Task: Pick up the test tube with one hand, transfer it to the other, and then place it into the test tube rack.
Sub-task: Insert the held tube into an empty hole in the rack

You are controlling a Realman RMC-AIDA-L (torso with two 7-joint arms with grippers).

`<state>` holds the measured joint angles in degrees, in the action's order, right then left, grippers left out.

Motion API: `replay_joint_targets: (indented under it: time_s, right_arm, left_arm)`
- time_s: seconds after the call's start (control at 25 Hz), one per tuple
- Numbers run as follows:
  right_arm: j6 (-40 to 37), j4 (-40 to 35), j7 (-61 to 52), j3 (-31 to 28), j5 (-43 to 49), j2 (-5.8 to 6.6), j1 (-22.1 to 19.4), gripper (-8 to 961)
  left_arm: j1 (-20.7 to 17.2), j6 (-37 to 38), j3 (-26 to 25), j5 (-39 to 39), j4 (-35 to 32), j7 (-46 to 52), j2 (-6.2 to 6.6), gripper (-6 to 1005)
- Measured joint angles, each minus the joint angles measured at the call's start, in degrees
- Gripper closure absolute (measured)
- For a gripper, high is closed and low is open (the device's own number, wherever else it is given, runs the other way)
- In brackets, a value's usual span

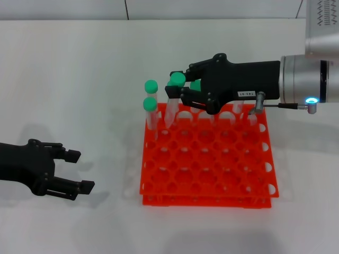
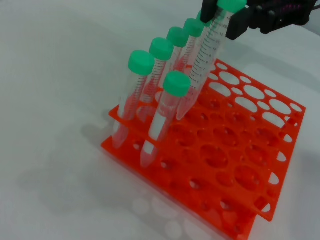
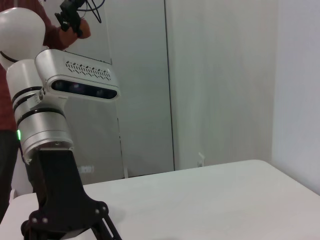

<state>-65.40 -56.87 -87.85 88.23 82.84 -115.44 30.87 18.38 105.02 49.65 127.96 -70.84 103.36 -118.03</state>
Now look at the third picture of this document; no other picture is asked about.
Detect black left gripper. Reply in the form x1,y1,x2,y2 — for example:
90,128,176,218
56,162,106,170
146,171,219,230
21,147,124,240

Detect operator bare hand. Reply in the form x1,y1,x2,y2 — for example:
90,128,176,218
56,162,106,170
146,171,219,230
72,19,91,40

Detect person in red shirt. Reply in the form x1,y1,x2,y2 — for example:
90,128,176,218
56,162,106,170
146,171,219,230
0,0,83,218

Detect small wall label sticker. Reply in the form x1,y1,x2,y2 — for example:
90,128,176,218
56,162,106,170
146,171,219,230
77,164,95,175

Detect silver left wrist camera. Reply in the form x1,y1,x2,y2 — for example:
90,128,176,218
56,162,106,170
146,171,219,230
34,49,121,104

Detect black controller cables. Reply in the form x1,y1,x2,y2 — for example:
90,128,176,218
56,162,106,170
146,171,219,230
79,0,106,25

